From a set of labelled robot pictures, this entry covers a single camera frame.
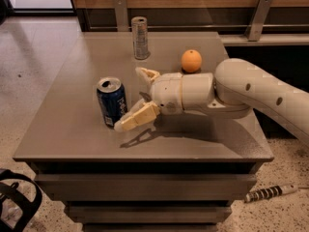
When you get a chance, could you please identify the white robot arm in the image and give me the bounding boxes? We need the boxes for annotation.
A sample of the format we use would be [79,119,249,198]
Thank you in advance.
[114,58,309,145]

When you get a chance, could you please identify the grey drawer cabinet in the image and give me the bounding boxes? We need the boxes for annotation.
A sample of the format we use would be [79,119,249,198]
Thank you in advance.
[14,33,273,232]

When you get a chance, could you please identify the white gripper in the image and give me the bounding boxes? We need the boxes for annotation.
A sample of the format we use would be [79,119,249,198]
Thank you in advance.
[114,67,214,132]

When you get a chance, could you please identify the white power strip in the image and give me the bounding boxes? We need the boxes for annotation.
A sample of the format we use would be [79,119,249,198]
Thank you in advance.
[244,184,298,203]

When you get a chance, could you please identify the orange fruit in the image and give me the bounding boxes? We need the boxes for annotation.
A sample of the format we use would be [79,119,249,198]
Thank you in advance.
[181,49,202,73]

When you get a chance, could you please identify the right metal bracket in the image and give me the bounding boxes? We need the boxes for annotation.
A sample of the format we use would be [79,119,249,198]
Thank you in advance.
[245,0,273,42]

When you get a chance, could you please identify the blue pepsi can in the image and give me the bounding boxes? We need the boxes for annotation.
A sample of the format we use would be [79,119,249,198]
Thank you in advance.
[97,76,127,128]

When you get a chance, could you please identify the metal bracket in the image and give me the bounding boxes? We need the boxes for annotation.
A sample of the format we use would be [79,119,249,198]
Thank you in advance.
[113,0,129,32]
[245,0,273,42]

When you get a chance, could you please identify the black strap object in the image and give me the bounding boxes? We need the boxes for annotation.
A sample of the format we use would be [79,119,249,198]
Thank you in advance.
[0,168,42,232]

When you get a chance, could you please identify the tall silver can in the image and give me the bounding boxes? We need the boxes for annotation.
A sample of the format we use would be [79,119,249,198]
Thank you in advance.
[131,16,150,60]

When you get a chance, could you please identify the left metal bracket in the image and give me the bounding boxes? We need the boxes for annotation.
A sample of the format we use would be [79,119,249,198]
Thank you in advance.
[113,0,129,32]

